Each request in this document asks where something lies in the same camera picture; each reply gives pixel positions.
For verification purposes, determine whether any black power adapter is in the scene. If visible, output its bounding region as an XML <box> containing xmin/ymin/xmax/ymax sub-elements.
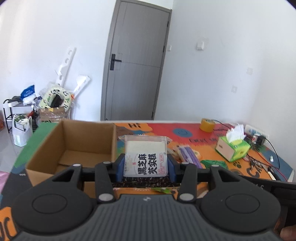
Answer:
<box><xmin>252</xmin><ymin>135</ymin><xmax>266</xmax><ymax>146</ymax></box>

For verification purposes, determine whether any white wall switch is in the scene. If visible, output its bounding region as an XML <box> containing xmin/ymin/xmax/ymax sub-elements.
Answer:
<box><xmin>197</xmin><ymin>41</ymin><xmax>205</xmax><ymax>51</ymax></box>

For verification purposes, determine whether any grey door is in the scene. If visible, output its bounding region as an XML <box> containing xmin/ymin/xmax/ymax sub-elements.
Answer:
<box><xmin>101</xmin><ymin>1</ymin><xmax>171</xmax><ymax>121</ymax></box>

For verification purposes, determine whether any black sesame cake packet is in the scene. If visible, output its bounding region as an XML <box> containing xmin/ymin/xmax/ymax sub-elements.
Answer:
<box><xmin>112</xmin><ymin>135</ymin><xmax>182</xmax><ymax>188</ymax></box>

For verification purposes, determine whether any long purple cracker packet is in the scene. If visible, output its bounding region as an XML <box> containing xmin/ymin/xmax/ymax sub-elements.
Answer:
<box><xmin>177</xmin><ymin>146</ymin><xmax>203</xmax><ymax>169</ymax></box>

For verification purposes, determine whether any yellow tape roll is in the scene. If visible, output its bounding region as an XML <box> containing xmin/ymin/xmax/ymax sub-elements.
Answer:
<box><xmin>200</xmin><ymin>118</ymin><xmax>215</xmax><ymax>133</ymax></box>

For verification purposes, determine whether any green snack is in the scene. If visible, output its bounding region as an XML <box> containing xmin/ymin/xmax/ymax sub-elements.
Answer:
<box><xmin>201</xmin><ymin>160</ymin><xmax>229</xmax><ymax>170</ymax></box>

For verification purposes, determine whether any brown cardboard box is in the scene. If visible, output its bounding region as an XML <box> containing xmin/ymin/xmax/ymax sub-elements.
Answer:
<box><xmin>21</xmin><ymin>120</ymin><xmax>117</xmax><ymax>186</ymax></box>

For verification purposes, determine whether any SF cardboard box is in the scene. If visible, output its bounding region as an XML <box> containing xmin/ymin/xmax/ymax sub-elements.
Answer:
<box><xmin>39</xmin><ymin>107</ymin><xmax>69</xmax><ymax>123</ymax></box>

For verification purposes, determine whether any white shopping bag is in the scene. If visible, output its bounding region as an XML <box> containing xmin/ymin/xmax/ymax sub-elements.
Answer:
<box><xmin>12</xmin><ymin>114</ymin><xmax>33</xmax><ymax>147</ymax></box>

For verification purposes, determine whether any panda pattern seat ring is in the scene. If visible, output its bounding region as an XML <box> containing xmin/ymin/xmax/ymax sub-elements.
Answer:
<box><xmin>38</xmin><ymin>85</ymin><xmax>72</xmax><ymax>110</ymax></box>

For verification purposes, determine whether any colourful cartoon table mat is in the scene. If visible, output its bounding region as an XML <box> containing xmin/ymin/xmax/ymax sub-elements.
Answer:
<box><xmin>1</xmin><ymin>123</ymin><xmax>295</xmax><ymax>240</ymax></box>

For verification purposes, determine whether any white perforated bracket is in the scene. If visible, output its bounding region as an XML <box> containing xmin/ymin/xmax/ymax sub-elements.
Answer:
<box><xmin>55</xmin><ymin>47</ymin><xmax>76</xmax><ymax>87</ymax></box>

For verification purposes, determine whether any small green snack packet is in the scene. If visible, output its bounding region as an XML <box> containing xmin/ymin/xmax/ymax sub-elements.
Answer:
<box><xmin>151</xmin><ymin>187</ymin><xmax>176</xmax><ymax>194</ymax></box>

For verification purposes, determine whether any black shoe rack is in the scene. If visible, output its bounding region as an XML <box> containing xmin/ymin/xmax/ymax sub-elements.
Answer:
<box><xmin>3</xmin><ymin>96</ymin><xmax>38</xmax><ymax>133</ymax></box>

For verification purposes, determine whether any green tissue box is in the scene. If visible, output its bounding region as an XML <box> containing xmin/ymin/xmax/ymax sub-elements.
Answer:
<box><xmin>215</xmin><ymin>124</ymin><xmax>250</xmax><ymax>162</ymax></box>

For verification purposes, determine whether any black door handle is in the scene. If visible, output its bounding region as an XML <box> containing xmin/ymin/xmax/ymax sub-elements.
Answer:
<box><xmin>110</xmin><ymin>54</ymin><xmax>122</xmax><ymax>71</ymax></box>

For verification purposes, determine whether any blue plastic bag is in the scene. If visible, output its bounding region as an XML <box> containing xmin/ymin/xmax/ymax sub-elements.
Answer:
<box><xmin>20</xmin><ymin>85</ymin><xmax>35</xmax><ymax>101</ymax></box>

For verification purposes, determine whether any black cable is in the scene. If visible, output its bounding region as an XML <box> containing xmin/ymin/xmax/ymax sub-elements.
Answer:
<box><xmin>211</xmin><ymin>119</ymin><xmax>282</xmax><ymax>170</ymax></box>

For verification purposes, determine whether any right human hand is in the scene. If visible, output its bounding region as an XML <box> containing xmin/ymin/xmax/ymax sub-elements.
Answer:
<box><xmin>280</xmin><ymin>225</ymin><xmax>296</xmax><ymax>241</ymax></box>

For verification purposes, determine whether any white power strip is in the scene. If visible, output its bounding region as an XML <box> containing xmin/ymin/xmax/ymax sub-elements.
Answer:
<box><xmin>244</xmin><ymin>124</ymin><xmax>269</xmax><ymax>139</ymax></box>

